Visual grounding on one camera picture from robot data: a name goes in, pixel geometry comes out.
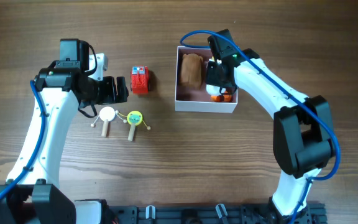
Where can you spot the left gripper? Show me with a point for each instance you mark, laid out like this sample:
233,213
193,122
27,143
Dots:
110,96

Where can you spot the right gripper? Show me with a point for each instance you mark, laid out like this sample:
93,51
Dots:
217,78

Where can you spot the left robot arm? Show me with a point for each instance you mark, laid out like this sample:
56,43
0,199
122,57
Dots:
68,86

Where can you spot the brown plush bear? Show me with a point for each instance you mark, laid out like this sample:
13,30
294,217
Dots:
190,72

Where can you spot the white yellow plush duck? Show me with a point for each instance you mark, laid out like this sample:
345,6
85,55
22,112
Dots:
218,95

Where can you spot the pink white cardboard box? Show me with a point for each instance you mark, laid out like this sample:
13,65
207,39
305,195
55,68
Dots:
198,100

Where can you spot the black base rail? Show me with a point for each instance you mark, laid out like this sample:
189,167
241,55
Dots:
245,214

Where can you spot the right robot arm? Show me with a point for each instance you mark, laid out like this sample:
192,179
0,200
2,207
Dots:
304,143

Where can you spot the white wooden rattle drum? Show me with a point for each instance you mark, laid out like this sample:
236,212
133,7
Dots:
106,115

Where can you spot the yellow cat rattle drum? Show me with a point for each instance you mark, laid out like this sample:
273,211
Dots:
134,118

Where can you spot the red toy fire truck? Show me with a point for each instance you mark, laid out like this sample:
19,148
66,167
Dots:
140,80

